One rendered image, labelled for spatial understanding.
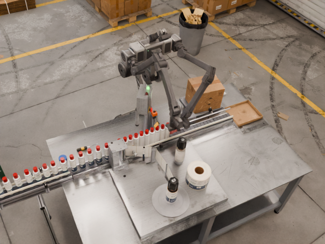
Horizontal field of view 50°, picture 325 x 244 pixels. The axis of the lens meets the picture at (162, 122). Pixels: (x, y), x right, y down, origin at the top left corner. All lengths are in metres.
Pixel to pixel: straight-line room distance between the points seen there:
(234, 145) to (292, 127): 1.74
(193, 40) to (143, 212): 3.32
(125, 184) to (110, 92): 2.27
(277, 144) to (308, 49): 3.24
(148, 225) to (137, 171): 0.50
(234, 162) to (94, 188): 1.28
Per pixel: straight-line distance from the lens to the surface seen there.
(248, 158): 3.37
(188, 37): 5.50
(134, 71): 3.07
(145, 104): 2.82
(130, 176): 3.03
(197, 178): 2.88
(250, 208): 3.80
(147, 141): 3.15
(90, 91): 5.05
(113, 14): 6.22
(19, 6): 6.91
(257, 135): 3.58
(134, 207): 2.88
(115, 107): 4.79
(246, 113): 3.75
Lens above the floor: 3.41
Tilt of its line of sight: 47 degrees down
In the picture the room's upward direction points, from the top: 5 degrees clockwise
